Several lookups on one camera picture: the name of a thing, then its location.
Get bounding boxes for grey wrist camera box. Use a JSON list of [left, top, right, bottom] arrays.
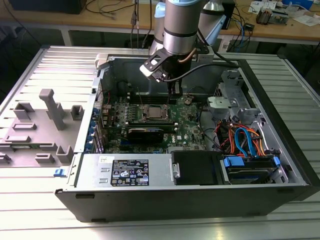
[[196, 46, 215, 63]]

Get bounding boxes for blue cable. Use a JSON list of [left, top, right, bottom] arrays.
[[234, 18, 248, 53]]

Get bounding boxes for printed white papers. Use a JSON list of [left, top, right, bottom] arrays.
[[248, 0, 284, 13]]

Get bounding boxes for copper coloured cable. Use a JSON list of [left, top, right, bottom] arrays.
[[177, 48, 197, 65]]

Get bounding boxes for black RAM stick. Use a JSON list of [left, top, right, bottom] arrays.
[[127, 119, 175, 126], [128, 124, 177, 133]]

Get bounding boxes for red orange wire bundle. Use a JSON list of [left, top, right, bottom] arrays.
[[214, 119, 237, 154]]

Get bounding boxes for copper coil part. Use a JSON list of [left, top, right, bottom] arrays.
[[257, 6, 273, 25]]

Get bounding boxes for hard disk in blue carrier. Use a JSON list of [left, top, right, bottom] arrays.
[[219, 154, 281, 185]]

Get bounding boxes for white label with code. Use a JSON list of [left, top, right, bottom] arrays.
[[217, 36, 231, 52]]

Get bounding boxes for black plastic bay cover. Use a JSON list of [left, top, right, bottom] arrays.
[[171, 151, 224, 186]]

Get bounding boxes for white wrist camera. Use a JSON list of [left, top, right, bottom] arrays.
[[139, 48, 167, 82]]

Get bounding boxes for wooden desk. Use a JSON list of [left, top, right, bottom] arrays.
[[0, 0, 320, 47]]

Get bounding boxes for grey parts rack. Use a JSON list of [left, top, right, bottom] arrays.
[[0, 88, 85, 168]]

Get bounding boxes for black graphics card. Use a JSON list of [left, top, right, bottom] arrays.
[[126, 127, 165, 144]]

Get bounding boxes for grey electronic device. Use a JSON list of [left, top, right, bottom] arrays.
[[271, 8, 294, 26]]

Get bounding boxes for black camera cable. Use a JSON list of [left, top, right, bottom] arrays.
[[161, 61, 240, 83]]

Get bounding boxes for large black box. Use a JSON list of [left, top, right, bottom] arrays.
[[9, 0, 87, 15]]

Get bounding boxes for white paper sheets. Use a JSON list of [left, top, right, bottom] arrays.
[[292, 14, 320, 27]]

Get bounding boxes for metal socket cover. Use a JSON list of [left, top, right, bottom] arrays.
[[142, 104, 171, 121]]

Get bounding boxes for green motherboard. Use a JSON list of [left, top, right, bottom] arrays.
[[103, 93, 216, 155]]

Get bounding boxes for silver power supply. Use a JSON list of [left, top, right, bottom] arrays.
[[74, 152, 176, 188]]

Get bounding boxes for CPU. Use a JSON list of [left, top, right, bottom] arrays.
[[146, 106, 164, 118]]

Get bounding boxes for tall black box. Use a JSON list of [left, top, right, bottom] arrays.
[[222, 0, 236, 31]]

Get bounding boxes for CPU socket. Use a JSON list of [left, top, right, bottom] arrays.
[[142, 103, 172, 122]]

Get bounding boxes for black PC case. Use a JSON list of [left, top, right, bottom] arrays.
[[54, 53, 320, 223]]

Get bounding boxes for silver metal drive cage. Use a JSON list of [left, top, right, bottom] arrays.
[[206, 69, 266, 131]]

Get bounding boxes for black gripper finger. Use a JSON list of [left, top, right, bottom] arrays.
[[167, 79, 183, 105]]

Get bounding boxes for blue wire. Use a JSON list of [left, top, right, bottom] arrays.
[[234, 127, 259, 159]]

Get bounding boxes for thin black wire loop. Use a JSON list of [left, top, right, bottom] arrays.
[[186, 85, 210, 101]]

